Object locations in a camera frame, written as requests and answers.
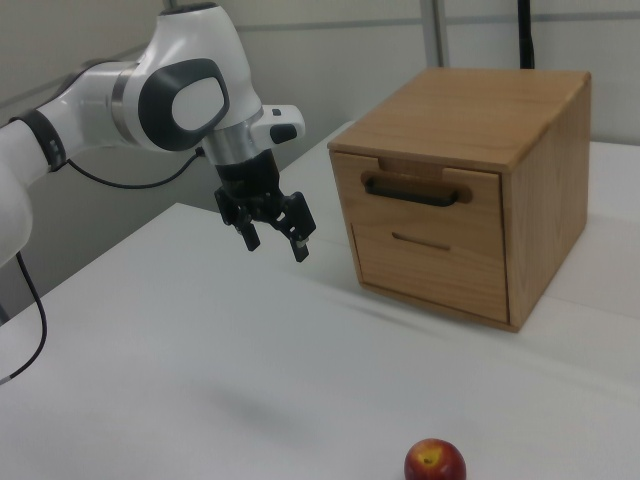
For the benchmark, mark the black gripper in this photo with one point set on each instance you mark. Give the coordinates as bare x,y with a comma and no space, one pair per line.
247,175

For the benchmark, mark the red apple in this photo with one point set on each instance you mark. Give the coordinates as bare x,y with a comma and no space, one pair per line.
435,465

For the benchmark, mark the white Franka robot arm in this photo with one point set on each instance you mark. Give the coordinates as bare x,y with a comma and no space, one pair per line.
200,50

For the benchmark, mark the wooden drawer with slot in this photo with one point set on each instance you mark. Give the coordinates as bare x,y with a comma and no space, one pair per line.
435,280

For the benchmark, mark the wooden chest of drawers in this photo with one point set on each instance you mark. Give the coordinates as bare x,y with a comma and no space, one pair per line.
450,110

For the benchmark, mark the black pole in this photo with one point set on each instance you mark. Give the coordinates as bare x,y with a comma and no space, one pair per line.
526,40

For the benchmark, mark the grey partition post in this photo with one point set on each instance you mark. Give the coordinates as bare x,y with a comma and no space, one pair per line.
438,35

